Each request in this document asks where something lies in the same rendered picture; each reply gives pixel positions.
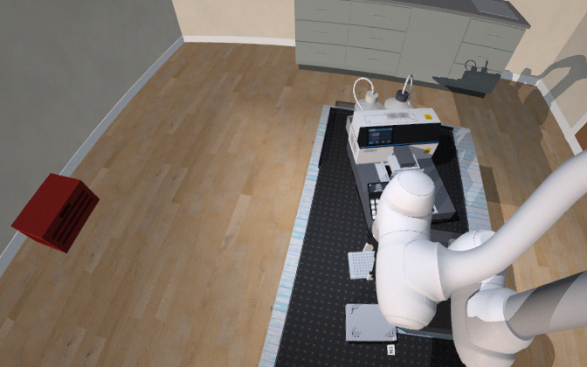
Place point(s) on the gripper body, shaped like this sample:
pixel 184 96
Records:
pixel 374 243

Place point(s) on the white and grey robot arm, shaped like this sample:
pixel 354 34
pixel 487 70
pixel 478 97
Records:
pixel 490 322

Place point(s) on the white microplate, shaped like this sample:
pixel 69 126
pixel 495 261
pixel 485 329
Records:
pixel 367 262

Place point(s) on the white bottle with dark grey cap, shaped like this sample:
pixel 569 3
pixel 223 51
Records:
pixel 398 102

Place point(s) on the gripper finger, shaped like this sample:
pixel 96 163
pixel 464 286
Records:
pixel 368 247
pixel 372 274

